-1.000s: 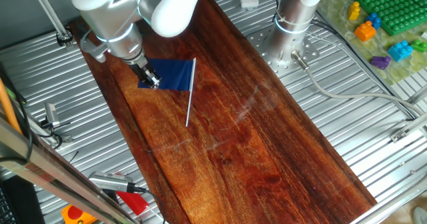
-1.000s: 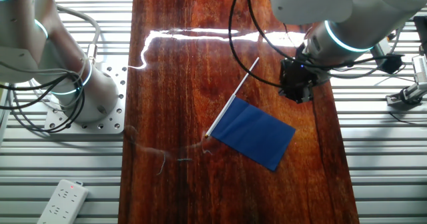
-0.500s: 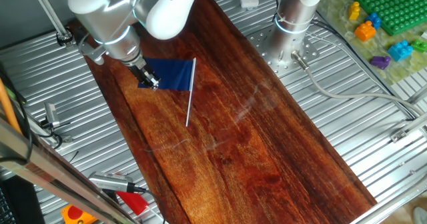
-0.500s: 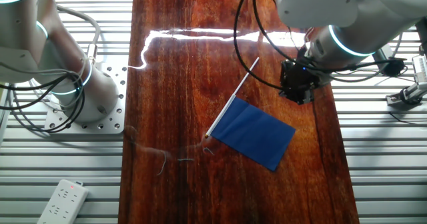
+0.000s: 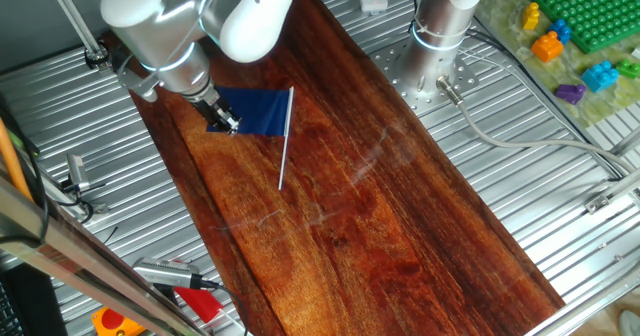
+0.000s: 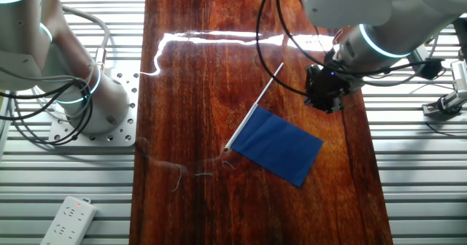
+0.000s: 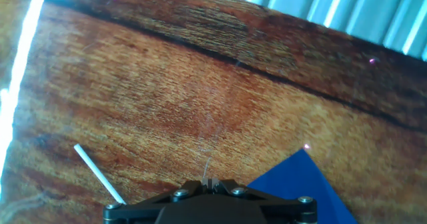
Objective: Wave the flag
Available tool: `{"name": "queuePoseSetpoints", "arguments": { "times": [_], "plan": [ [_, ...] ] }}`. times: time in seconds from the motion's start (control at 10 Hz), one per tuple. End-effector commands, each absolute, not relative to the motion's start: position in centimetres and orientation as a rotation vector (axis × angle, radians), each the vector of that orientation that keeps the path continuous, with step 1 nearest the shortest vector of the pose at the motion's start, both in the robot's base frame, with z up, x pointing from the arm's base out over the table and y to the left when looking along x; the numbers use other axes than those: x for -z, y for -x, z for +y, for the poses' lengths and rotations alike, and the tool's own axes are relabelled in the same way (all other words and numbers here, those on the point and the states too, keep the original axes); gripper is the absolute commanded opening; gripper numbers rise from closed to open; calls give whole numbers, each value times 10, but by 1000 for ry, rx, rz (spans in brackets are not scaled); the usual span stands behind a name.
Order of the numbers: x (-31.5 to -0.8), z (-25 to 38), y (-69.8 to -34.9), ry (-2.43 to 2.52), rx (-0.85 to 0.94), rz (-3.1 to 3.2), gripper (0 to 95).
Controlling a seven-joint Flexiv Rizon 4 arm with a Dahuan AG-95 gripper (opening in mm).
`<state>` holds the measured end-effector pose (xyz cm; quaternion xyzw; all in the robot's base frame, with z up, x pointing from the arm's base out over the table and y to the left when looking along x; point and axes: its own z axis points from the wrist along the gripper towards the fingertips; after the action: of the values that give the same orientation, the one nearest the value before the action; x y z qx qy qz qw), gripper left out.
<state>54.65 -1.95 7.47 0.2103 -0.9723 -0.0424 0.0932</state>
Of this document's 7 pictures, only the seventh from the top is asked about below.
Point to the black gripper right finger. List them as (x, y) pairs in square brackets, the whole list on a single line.
[(287, 207)]

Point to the blue flag with white stick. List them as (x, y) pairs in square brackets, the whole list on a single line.
[(300, 184)]

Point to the wood pattern table mat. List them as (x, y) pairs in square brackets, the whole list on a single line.
[(166, 94)]

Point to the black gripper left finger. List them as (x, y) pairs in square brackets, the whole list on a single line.
[(140, 207)]

